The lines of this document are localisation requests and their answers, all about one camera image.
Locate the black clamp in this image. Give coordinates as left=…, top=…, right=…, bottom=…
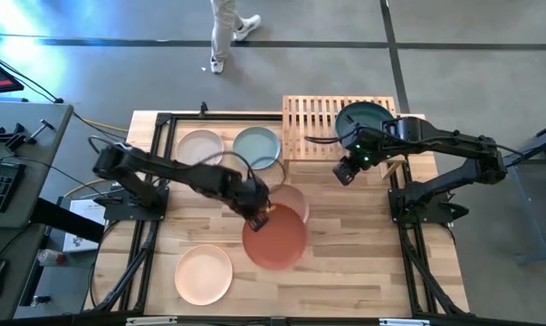
left=0, top=122, right=27, bottom=153

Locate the beige grey plate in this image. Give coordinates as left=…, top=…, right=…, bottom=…
left=175, top=129, right=225, bottom=167

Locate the pale teal plate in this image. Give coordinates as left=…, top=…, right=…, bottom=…
left=232, top=126, right=282, bottom=171

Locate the clear plastic bottle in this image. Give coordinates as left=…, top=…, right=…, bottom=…
left=36, top=248, right=69, bottom=268

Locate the dark green plate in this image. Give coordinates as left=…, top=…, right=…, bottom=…
left=334, top=101, right=397, bottom=142

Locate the orange red plate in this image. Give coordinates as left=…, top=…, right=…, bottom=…
left=242, top=202, right=309, bottom=272

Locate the person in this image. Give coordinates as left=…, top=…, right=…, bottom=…
left=208, top=0, right=263, bottom=75

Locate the black aluminium frame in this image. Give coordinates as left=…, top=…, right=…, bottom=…
left=82, top=110, right=472, bottom=326

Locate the terracotta tan plate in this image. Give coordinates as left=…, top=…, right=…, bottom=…
left=268, top=183, right=311, bottom=224

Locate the silver metal bracket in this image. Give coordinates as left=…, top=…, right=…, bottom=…
left=378, top=318, right=432, bottom=326
left=125, top=316, right=178, bottom=326

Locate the white booklet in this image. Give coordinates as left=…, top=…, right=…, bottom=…
left=62, top=197, right=107, bottom=253

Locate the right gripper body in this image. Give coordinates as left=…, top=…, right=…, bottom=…
left=338, top=122, right=394, bottom=171

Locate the black backlit keyboard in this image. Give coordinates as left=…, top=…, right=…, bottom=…
left=0, top=158, right=27, bottom=214

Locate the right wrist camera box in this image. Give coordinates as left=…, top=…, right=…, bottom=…
left=331, top=158, right=360, bottom=187

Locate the yellow cable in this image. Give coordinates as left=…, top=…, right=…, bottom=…
left=63, top=116, right=129, bottom=200

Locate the wooden slatted shelf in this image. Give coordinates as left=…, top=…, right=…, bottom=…
left=281, top=94, right=407, bottom=180

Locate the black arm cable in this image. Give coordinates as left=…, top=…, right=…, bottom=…
left=303, top=134, right=527, bottom=158
left=87, top=134, right=288, bottom=194

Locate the grey side desk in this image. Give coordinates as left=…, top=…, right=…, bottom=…
left=0, top=100, right=74, bottom=321

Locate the black flat bar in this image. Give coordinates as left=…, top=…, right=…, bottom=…
left=30, top=197, right=106, bottom=244

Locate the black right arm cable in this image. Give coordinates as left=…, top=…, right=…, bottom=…
left=303, top=134, right=527, bottom=158

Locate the blue grey table frame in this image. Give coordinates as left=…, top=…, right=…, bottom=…
left=480, top=118, right=546, bottom=266

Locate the cream peach plate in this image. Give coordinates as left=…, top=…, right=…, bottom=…
left=174, top=244, right=234, bottom=307

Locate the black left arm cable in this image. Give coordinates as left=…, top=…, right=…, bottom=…
left=87, top=134, right=288, bottom=194

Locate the metal handled clamp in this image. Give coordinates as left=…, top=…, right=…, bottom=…
left=25, top=118, right=56, bottom=146

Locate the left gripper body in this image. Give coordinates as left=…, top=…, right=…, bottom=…
left=229, top=174, right=272, bottom=218

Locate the black monitor cable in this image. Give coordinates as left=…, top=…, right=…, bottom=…
left=0, top=56, right=129, bottom=146

